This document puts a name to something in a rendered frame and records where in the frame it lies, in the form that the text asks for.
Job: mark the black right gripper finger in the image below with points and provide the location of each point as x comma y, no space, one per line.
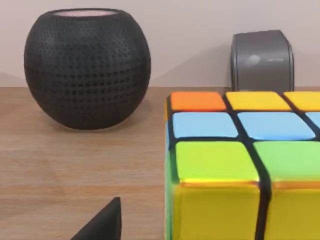
107,222

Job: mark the multicoloured puzzle cube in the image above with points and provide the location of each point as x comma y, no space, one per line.
237,165

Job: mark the black round mesh speaker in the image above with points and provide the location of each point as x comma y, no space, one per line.
87,70

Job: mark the grey rounded box speaker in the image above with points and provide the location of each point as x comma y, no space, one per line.
261,62

